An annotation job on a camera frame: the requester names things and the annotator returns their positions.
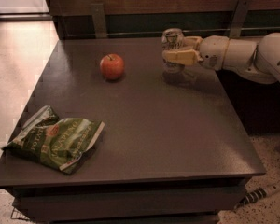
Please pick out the right metal rail bracket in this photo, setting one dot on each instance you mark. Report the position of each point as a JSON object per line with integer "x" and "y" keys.
{"x": 238, "y": 18}

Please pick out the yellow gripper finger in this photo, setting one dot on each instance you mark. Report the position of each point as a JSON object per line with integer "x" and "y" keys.
{"x": 187, "y": 57}
{"x": 192, "y": 42}

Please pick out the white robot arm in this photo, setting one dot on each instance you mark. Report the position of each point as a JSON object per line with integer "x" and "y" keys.
{"x": 257, "y": 61}

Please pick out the silver 7up soda can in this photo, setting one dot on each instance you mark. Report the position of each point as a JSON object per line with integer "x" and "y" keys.
{"x": 172, "y": 38}

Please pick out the metal rail bracket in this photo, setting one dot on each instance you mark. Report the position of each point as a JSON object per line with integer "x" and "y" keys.
{"x": 98, "y": 19}
{"x": 238, "y": 18}

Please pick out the left metal rail bracket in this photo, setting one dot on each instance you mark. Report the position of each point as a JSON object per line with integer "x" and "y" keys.
{"x": 98, "y": 19}

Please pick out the red apple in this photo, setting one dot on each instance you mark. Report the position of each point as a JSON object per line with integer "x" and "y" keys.
{"x": 112, "y": 67}

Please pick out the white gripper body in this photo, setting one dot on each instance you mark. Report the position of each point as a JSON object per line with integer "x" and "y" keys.
{"x": 214, "y": 51}

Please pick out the horizontal metal rail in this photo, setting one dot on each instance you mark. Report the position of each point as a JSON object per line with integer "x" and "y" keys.
{"x": 261, "y": 31}

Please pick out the green jalapeno chip bag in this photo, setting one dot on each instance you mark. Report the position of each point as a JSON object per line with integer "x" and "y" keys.
{"x": 56, "y": 143}

